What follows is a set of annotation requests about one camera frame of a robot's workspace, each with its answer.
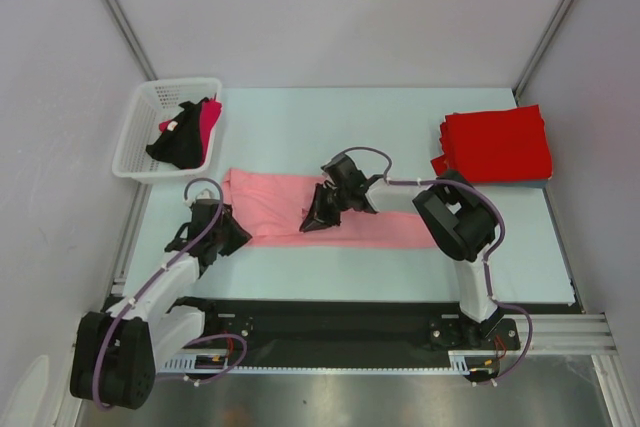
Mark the pink t shirt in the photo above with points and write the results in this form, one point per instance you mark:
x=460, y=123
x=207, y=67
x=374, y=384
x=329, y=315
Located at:
x=271, y=207

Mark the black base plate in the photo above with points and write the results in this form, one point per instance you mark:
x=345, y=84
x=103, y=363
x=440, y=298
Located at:
x=349, y=357

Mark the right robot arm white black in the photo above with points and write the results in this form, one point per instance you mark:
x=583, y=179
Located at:
x=462, y=221

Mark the red folded t shirt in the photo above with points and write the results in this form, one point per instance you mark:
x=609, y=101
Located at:
x=505, y=146

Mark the black t shirt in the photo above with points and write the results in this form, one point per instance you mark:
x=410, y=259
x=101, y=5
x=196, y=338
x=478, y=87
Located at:
x=182, y=139

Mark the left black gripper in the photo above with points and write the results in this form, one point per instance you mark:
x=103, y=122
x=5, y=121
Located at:
x=239, y=235

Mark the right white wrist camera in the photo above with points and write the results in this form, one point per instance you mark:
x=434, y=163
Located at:
x=330, y=165

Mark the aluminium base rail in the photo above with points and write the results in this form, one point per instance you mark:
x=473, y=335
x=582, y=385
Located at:
x=565, y=332

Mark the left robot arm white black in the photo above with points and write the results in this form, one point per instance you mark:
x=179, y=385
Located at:
x=119, y=350

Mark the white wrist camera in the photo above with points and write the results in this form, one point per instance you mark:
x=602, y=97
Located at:
x=330, y=165
x=202, y=195

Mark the aluminium frame post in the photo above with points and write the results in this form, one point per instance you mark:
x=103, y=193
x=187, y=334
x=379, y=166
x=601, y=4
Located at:
x=549, y=34
x=131, y=40

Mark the left aluminium frame post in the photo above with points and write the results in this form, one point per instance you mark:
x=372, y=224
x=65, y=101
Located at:
x=131, y=40

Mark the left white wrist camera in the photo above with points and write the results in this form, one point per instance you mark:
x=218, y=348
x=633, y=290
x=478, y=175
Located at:
x=202, y=195

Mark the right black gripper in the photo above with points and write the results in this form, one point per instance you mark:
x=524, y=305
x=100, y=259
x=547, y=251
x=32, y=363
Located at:
x=329, y=198

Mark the right aluminium frame post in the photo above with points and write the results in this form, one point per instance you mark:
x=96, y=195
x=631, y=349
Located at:
x=549, y=34

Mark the magenta t shirt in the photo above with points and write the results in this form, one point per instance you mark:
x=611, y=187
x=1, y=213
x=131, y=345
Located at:
x=207, y=122

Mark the white slotted cable duct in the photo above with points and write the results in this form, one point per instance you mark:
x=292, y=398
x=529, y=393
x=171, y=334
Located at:
x=184, y=365

